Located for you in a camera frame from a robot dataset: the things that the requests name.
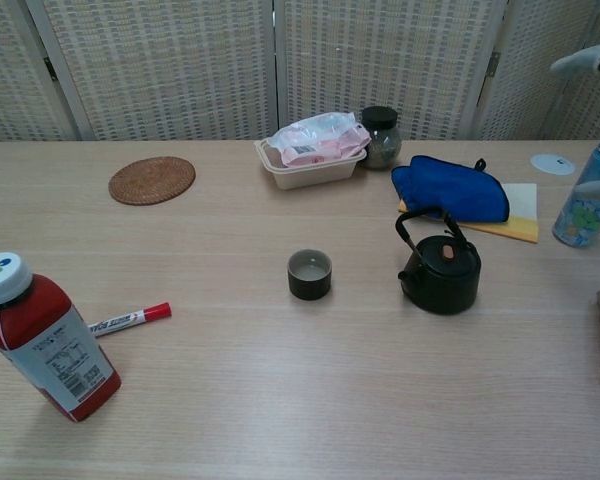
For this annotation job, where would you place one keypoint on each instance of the woven folding screen white frame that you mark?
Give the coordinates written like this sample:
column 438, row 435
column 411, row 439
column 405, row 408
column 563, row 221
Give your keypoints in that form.
column 170, row 65

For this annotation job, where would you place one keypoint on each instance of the pink white plastic bag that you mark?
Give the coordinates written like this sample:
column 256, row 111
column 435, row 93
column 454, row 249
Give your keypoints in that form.
column 315, row 135

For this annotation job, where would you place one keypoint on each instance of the round woven rattan coaster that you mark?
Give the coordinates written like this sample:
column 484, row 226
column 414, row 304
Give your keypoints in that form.
column 152, row 181

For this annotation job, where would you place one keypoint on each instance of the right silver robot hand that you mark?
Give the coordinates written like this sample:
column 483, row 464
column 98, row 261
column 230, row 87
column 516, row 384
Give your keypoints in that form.
column 580, row 60

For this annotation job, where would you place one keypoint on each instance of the light blue drink can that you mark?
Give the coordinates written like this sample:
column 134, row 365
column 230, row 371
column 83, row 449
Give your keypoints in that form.
column 582, row 220

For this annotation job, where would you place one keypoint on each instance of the glass jar black lid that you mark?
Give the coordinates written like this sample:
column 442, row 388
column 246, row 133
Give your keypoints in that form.
column 382, row 145

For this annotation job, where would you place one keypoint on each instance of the white round disc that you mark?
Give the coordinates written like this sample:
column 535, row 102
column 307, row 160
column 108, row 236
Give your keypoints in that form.
column 550, row 164

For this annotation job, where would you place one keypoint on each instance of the yellow white paper sheet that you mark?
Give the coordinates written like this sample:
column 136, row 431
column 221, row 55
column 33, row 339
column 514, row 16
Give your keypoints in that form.
column 522, row 220

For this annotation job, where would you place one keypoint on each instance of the red and white marker pen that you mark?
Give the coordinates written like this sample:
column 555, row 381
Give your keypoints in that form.
column 150, row 312

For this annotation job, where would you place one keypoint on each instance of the red juice bottle white cap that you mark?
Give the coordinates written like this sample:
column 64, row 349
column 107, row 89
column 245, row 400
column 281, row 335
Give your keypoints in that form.
column 35, row 325

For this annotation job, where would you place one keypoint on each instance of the beige food tray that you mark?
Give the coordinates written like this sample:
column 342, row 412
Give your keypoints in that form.
column 315, row 175

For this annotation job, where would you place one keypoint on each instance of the blue cloth with black loop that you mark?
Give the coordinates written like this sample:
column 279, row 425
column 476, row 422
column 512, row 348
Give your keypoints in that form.
column 450, row 187

